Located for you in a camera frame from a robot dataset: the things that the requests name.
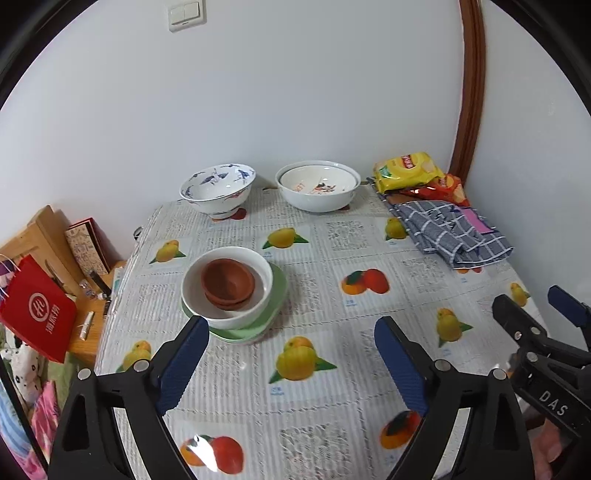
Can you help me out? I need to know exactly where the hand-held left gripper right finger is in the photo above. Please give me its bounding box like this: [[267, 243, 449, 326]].
[[374, 316, 539, 480]]

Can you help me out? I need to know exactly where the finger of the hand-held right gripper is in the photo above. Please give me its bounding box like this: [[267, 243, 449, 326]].
[[548, 285, 591, 329], [492, 295, 591, 370]]

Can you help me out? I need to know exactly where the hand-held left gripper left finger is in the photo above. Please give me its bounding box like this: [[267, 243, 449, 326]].
[[47, 315, 211, 480]]

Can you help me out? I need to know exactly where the white patterned bowl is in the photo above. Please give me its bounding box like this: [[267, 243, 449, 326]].
[[181, 247, 274, 331]]

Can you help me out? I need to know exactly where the small brown bowl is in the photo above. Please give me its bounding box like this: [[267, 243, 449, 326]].
[[201, 258, 256, 302], [203, 286, 255, 311]]

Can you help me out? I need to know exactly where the light green square plate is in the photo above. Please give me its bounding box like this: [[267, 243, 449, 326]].
[[181, 261, 290, 342]]

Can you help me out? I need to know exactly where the person's right hand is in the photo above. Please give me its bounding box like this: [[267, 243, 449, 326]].
[[531, 422, 568, 480]]

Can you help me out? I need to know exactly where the pink card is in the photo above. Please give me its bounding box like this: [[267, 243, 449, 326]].
[[455, 208, 495, 234]]

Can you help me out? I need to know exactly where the grey checked cloth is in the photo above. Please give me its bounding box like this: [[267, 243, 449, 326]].
[[367, 178, 514, 270]]

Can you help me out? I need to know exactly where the black cylindrical object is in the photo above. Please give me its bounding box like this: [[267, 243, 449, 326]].
[[88, 271, 114, 299]]

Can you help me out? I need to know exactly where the fruit print tablecloth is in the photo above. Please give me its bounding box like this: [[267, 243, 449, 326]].
[[95, 178, 555, 480]]

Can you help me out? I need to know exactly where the red orange snack bag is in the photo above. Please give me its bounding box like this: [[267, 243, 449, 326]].
[[401, 173, 470, 207]]

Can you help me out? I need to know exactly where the patterned red box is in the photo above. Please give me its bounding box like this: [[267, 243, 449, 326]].
[[65, 218, 125, 278]]

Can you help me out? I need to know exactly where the red paper bag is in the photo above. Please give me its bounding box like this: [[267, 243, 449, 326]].
[[0, 255, 78, 364]]

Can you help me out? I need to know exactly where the colourful floral cloth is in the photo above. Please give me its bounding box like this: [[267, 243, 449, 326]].
[[0, 346, 63, 480]]

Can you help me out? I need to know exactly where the blue and white porcelain bowl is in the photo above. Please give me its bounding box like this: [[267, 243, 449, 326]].
[[179, 163, 256, 220]]

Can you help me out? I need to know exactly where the yellow snack bag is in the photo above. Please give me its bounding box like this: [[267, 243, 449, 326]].
[[373, 152, 446, 194]]

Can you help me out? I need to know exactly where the large white bowl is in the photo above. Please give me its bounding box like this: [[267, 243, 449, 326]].
[[276, 161, 361, 213]]

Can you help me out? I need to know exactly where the white bowl with orange print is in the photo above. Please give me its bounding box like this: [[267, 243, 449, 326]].
[[280, 165, 356, 195]]

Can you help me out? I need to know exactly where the brown wooden door frame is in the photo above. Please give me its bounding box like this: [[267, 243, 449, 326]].
[[450, 0, 488, 186]]

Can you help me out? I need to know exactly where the white wall switch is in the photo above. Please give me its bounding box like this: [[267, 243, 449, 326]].
[[167, 0, 207, 32]]

